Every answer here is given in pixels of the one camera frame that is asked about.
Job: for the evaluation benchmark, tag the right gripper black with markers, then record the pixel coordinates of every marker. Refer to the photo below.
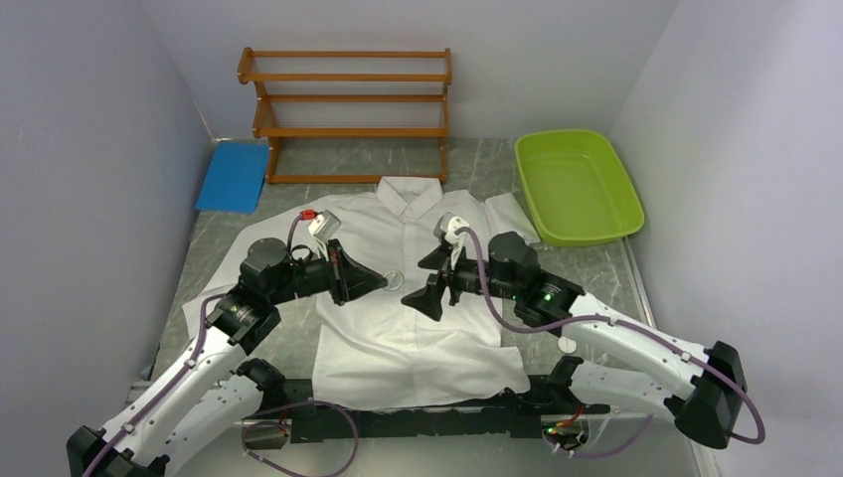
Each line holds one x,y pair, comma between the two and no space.
428,298

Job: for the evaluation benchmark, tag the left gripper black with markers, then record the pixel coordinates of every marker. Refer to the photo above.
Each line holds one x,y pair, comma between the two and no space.
347,278

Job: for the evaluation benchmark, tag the white shirt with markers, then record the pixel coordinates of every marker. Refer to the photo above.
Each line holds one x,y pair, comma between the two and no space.
376,353

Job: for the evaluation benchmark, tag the white round brooch backing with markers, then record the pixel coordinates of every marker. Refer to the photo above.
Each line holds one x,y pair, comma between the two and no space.
394,280

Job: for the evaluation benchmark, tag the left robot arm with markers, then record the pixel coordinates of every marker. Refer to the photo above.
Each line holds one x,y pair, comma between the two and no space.
216,382

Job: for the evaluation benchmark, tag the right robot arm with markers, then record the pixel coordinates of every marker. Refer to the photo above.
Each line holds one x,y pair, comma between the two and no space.
702,390

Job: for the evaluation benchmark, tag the blue board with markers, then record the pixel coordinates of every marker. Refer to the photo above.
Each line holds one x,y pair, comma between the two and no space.
234,179

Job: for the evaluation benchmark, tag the green plastic basin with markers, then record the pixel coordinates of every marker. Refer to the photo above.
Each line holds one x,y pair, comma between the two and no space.
576,188

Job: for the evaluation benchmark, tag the wooden shoe rack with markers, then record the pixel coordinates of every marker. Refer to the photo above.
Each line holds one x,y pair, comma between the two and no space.
347,95

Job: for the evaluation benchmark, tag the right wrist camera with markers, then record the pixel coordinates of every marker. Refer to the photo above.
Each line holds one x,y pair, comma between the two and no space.
447,229

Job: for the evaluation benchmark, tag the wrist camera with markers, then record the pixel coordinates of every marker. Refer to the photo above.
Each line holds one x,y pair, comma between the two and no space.
447,229
322,226

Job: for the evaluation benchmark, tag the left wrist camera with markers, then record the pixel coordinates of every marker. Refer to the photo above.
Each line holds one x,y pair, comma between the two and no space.
322,226

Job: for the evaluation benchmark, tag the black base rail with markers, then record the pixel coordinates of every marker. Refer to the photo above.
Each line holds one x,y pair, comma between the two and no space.
524,415

